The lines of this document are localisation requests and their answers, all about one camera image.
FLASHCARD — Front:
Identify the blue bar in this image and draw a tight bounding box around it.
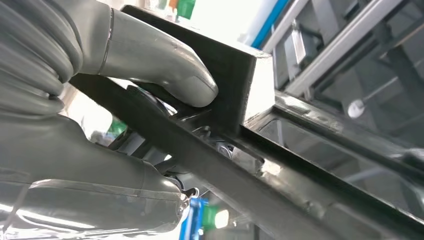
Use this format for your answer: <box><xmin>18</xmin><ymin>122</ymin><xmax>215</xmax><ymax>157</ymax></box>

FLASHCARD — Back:
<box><xmin>250</xmin><ymin>0</ymin><xmax>291</xmax><ymax>50</ymax></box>

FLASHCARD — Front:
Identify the green blurred object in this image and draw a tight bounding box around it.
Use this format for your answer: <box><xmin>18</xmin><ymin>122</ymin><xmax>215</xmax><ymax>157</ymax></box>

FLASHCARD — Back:
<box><xmin>176</xmin><ymin>0</ymin><xmax>197</xmax><ymax>20</ymax></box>

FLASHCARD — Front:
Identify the grey metal frame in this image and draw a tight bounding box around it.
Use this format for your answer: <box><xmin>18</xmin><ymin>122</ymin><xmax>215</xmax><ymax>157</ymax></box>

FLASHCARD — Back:
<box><xmin>261</xmin><ymin>0</ymin><xmax>424</xmax><ymax>100</ymax></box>

